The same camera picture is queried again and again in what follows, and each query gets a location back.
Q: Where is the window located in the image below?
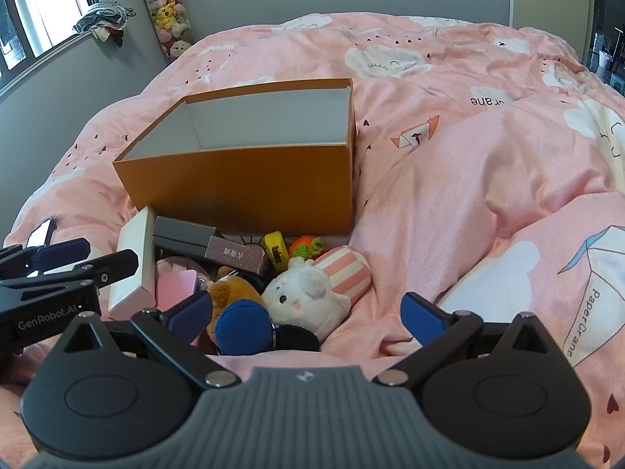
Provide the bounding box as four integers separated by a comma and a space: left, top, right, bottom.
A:
0, 0, 111, 76

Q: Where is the pink pouch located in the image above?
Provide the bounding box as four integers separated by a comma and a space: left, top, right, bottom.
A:
156, 255, 211, 284

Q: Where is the brown plush bear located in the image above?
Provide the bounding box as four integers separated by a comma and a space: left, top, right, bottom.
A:
205, 266, 267, 347

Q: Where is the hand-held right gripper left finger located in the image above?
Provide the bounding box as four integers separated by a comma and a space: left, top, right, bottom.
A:
61, 290, 240, 390

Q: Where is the pile of clothes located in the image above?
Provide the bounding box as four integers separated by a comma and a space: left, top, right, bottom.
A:
72, 2, 136, 47

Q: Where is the orange cardboard box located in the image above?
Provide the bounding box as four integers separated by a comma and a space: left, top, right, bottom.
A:
112, 77, 357, 235

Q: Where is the pink printed duvet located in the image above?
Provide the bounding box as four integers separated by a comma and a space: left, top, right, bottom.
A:
0, 12, 625, 469

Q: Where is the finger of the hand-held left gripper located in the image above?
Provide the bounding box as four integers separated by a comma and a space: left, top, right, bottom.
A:
0, 237, 93, 280
0, 249, 140, 290

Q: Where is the white plush toy pink striped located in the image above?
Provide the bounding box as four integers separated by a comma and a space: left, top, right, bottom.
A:
262, 245, 373, 343

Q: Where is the clear tube of plush toys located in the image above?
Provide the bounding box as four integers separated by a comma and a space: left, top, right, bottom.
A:
136, 0, 196, 62

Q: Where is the black smartphone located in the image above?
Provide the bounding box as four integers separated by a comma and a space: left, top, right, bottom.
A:
25, 218, 54, 250

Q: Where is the dark grey box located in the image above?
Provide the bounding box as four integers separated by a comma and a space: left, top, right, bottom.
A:
152, 215, 218, 261

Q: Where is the yellow toy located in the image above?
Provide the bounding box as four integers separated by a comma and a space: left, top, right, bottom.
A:
264, 231, 290, 272

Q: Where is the pink wallet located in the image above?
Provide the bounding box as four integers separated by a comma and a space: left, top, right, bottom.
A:
155, 274, 198, 311

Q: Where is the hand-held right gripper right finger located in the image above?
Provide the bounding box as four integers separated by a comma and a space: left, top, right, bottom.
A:
372, 292, 564, 387

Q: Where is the white rectangular box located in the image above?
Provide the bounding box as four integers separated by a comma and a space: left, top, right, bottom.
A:
107, 205, 158, 314

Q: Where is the small mauve box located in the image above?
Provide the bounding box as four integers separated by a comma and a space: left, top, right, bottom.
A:
205, 235, 268, 277

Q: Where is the orange crochet toy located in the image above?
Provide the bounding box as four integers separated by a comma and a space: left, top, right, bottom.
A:
288, 235, 327, 261

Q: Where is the blue round plush toy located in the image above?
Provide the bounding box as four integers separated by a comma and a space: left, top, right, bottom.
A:
215, 299, 274, 355

